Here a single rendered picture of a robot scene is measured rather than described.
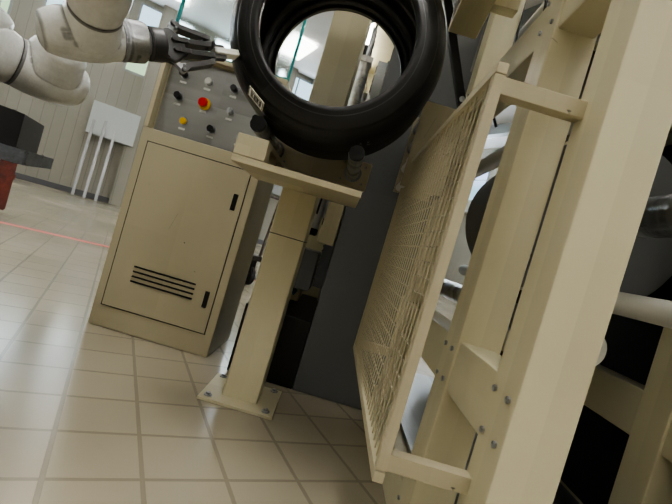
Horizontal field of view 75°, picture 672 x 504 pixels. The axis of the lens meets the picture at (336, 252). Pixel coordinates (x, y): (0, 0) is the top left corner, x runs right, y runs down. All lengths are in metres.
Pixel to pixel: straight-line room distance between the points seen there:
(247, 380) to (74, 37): 1.15
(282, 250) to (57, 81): 0.90
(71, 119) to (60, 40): 10.87
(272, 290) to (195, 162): 0.74
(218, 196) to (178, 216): 0.20
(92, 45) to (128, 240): 1.18
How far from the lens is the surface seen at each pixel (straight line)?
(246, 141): 1.25
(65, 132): 11.94
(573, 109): 0.83
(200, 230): 2.01
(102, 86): 12.03
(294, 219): 1.58
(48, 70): 1.73
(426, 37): 1.30
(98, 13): 1.03
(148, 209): 2.10
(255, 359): 1.65
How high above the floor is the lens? 0.65
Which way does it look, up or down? 1 degrees down
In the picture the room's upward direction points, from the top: 17 degrees clockwise
